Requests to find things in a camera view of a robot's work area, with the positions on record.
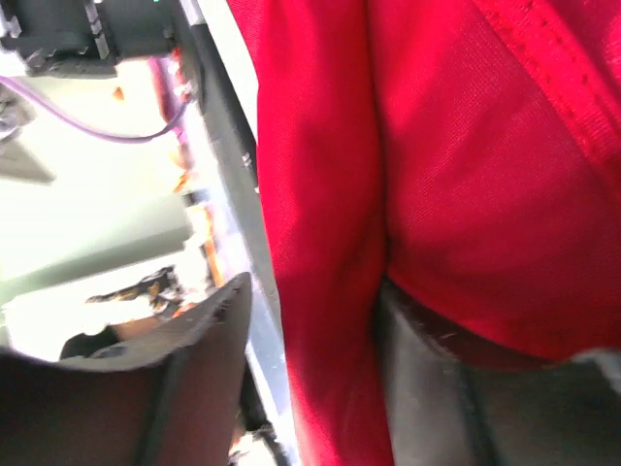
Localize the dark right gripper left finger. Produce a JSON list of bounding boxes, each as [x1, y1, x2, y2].
[[1, 273, 252, 465]]

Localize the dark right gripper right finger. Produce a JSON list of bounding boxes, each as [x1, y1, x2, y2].
[[376, 281, 620, 465]]

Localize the aluminium front rail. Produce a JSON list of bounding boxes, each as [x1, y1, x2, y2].
[[180, 1, 301, 465]]

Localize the red cloth napkin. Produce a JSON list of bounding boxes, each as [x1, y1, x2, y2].
[[230, 1, 620, 465]]

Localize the person in black shirt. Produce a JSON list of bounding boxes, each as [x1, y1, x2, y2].
[[59, 316, 163, 360]]

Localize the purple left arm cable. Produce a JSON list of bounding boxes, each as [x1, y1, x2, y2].
[[0, 52, 190, 145]]

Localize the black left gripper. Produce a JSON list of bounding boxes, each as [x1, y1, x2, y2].
[[1, 0, 180, 78]]

